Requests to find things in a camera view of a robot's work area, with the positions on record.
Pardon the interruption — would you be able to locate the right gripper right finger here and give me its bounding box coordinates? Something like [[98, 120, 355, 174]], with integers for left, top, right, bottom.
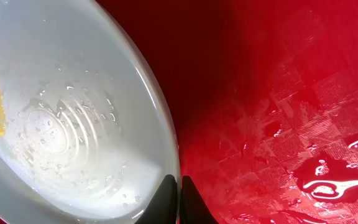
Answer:
[[179, 175, 218, 224]]

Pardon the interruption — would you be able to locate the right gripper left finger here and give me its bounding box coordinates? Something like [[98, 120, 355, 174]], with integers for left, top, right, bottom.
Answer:
[[135, 174, 178, 224]]

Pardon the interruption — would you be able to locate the light blue plate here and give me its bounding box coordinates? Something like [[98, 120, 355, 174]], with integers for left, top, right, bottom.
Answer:
[[0, 1, 180, 223]]

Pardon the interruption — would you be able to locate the red plastic tray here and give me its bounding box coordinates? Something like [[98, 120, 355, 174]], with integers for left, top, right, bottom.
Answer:
[[0, 1, 358, 223]]

